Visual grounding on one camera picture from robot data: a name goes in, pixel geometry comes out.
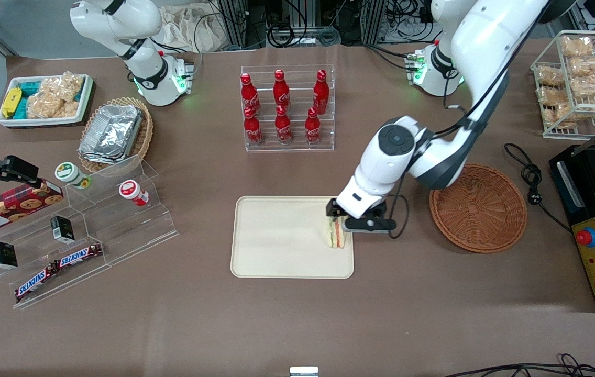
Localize black machine with yellow panel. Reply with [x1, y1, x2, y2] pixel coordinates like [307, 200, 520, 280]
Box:
[549, 112, 595, 314]

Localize red lid yogurt cup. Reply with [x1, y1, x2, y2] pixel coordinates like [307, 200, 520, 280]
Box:
[118, 179, 150, 207]

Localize red tartan cookie box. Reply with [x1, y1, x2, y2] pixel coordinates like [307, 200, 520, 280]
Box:
[0, 179, 64, 236]

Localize bagged fried snack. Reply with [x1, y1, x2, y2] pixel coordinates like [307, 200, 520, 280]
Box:
[538, 86, 571, 107]
[537, 66, 566, 87]
[561, 36, 595, 58]
[546, 103, 577, 129]
[569, 56, 595, 78]
[570, 73, 595, 99]

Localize triangular sandwich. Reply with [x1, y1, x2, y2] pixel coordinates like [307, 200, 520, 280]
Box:
[327, 214, 348, 250]

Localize green lid yogurt cup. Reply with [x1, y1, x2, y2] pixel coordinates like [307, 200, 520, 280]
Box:
[54, 161, 92, 191]

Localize clear acrylic stepped shelf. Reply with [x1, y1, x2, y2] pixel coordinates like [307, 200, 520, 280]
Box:
[0, 154, 180, 310]

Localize stacked aluminium foil containers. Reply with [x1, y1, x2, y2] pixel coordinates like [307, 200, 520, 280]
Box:
[78, 104, 144, 166]

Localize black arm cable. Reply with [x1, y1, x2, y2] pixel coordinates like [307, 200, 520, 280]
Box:
[388, 79, 518, 240]

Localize clear acrylic bottle rack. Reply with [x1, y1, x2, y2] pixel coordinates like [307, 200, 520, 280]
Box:
[240, 64, 336, 152]

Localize cream crumpled cloth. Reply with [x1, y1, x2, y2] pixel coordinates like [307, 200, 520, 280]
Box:
[157, 2, 226, 54]

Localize black base cables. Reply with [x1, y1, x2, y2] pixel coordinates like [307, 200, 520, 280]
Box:
[365, 44, 420, 72]

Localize red cola bottle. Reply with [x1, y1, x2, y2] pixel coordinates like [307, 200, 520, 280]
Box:
[240, 73, 261, 116]
[275, 105, 293, 145]
[273, 69, 291, 112]
[244, 107, 264, 146]
[305, 107, 322, 145]
[313, 69, 330, 115]

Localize small black carton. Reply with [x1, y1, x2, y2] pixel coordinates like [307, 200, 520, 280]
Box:
[50, 215, 76, 245]
[0, 241, 19, 271]

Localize black power cable with plug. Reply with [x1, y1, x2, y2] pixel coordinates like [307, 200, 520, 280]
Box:
[504, 142, 574, 234]

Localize clear bag of rice crackers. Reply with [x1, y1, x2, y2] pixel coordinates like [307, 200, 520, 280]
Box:
[40, 72, 85, 104]
[26, 92, 80, 120]

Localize round brown wicker basket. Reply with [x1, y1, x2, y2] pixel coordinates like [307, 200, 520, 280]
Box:
[429, 163, 528, 254]

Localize Snickers chocolate bar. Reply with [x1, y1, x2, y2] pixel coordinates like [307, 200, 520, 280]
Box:
[14, 263, 60, 303]
[55, 242, 104, 269]

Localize black floor cables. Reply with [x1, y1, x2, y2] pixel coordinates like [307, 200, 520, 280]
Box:
[443, 353, 595, 377]

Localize white rectangular snack bin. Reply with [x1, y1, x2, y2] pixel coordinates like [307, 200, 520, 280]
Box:
[0, 74, 94, 128]

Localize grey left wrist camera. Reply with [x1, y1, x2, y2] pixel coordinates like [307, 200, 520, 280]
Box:
[343, 214, 398, 234]

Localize aluminium profile frame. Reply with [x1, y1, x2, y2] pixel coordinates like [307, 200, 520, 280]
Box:
[360, 0, 388, 46]
[214, 0, 268, 51]

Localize cream plastic tray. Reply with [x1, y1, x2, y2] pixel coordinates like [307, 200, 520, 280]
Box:
[230, 196, 355, 279]

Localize yellow snack packet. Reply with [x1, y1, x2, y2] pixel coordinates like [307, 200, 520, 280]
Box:
[2, 87, 23, 119]

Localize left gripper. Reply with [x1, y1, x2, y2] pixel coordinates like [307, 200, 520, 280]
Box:
[326, 175, 387, 219]

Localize oval light wicker basket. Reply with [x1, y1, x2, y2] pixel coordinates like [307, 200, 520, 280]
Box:
[78, 96, 155, 175]

